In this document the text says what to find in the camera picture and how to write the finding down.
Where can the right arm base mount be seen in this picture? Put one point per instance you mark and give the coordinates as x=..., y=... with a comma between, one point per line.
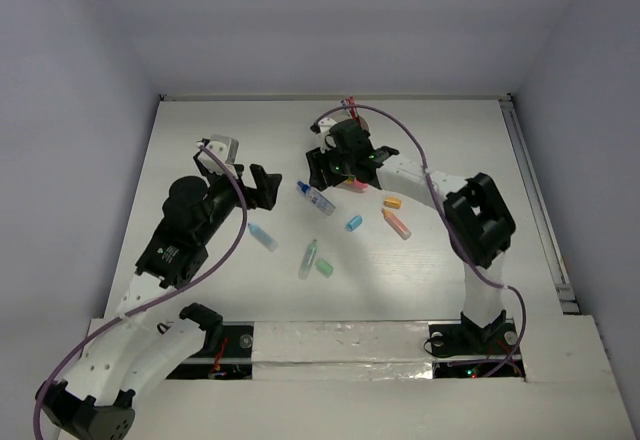
x=455, y=357

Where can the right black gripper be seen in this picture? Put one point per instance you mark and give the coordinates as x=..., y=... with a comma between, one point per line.
x=317, y=163

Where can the clear spray bottle blue cap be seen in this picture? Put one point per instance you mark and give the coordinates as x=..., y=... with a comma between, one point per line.
x=316, y=198

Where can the red pen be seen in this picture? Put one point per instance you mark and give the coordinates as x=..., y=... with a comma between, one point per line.
x=350, y=103

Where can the green marker cap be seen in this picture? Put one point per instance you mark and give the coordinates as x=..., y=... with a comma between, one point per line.
x=324, y=267

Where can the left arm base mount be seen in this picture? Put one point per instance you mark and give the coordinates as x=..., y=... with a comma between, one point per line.
x=228, y=359

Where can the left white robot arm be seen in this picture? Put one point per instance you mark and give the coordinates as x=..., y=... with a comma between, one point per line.
x=93, y=393

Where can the blue pastel highlighter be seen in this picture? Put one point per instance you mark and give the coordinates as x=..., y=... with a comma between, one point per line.
x=262, y=237

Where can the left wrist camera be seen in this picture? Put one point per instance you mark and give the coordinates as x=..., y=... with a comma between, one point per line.
x=224, y=148

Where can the orange marker cap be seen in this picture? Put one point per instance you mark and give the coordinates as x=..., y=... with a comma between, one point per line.
x=392, y=203

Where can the white round desk organizer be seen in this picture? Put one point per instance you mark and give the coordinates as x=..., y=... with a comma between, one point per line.
x=346, y=115

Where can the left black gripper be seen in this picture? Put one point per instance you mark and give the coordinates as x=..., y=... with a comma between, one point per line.
x=248, y=190

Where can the green pastel highlighter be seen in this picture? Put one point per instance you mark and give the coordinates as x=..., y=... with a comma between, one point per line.
x=308, y=260

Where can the orange pastel highlighter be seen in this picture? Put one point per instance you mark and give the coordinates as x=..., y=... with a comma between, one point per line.
x=396, y=224

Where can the pink capped pencil tube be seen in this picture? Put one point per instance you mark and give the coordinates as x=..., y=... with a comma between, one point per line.
x=354, y=185

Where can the blue marker cap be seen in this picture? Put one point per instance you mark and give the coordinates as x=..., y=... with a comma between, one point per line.
x=354, y=223

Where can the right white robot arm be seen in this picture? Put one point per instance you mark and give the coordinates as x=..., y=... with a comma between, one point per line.
x=478, y=222

